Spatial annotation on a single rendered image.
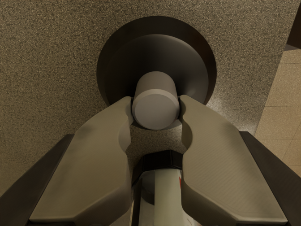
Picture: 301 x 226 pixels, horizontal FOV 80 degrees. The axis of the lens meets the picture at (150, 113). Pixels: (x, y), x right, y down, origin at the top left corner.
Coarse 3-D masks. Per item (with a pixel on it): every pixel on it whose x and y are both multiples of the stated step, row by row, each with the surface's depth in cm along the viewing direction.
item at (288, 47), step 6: (300, 6) 62; (300, 12) 63; (300, 18) 63; (294, 24) 66; (300, 24) 63; (294, 30) 66; (300, 30) 64; (288, 36) 70; (294, 36) 67; (300, 36) 64; (288, 42) 70; (294, 42) 67; (300, 42) 64; (288, 48) 105; (294, 48) 105; (300, 48) 65
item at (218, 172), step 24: (192, 120) 9; (216, 120) 9; (192, 144) 7; (216, 144) 7; (240, 144) 7; (192, 168) 6; (216, 168) 6; (240, 168) 6; (192, 192) 6; (216, 192) 6; (240, 192) 5; (264, 192) 5; (192, 216) 6; (216, 216) 5; (240, 216) 5; (264, 216) 5
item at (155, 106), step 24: (144, 24) 11; (168, 24) 11; (120, 48) 12; (144, 48) 11; (168, 48) 11; (192, 48) 11; (96, 72) 14; (120, 72) 12; (144, 72) 12; (168, 72) 12; (192, 72) 12; (216, 72) 13; (120, 96) 13; (144, 96) 10; (168, 96) 10; (192, 96) 13; (144, 120) 11; (168, 120) 11
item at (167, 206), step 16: (144, 176) 23; (160, 176) 22; (176, 176) 22; (144, 192) 21; (160, 192) 20; (176, 192) 20; (144, 208) 20; (160, 208) 19; (176, 208) 19; (144, 224) 18; (160, 224) 17; (176, 224) 17; (192, 224) 18
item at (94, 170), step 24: (96, 120) 9; (120, 120) 9; (72, 144) 8; (96, 144) 8; (120, 144) 8; (72, 168) 7; (96, 168) 6; (120, 168) 6; (48, 192) 6; (72, 192) 6; (96, 192) 6; (120, 192) 6; (48, 216) 5; (72, 216) 5; (96, 216) 6; (120, 216) 7
